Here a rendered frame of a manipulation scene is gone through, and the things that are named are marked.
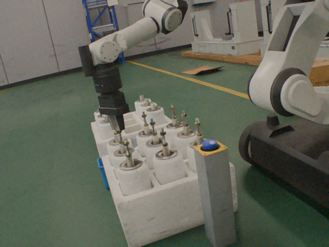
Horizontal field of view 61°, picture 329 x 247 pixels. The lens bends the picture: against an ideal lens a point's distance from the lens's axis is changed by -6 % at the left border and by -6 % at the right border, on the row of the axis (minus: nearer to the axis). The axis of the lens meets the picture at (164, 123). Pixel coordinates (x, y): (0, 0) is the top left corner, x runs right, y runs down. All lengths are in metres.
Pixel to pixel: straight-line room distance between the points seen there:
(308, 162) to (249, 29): 3.45
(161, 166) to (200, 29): 4.68
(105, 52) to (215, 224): 0.59
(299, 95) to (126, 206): 0.59
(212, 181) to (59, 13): 6.63
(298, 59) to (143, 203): 0.62
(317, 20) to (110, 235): 0.94
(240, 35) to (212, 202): 3.54
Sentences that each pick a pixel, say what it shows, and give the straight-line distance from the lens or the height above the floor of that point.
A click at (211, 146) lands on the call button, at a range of 0.76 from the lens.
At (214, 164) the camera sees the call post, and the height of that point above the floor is 0.28.
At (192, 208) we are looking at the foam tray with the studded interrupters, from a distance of 0.97.
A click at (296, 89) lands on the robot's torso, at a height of 0.42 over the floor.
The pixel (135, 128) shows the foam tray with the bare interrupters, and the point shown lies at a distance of 1.52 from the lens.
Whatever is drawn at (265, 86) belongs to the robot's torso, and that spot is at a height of 0.43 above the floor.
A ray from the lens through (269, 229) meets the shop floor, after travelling 0.99.
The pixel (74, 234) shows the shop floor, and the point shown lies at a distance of 1.14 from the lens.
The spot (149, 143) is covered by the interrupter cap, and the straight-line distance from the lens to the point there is 1.04.
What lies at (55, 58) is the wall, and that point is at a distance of 7.16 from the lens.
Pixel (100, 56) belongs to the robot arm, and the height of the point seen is 0.59.
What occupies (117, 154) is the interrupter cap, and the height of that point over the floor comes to 0.25.
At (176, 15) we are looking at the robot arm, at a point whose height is 0.66.
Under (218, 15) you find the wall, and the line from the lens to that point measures 8.13.
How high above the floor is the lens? 0.64
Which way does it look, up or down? 18 degrees down
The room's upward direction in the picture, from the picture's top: 10 degrees counter-clockwise
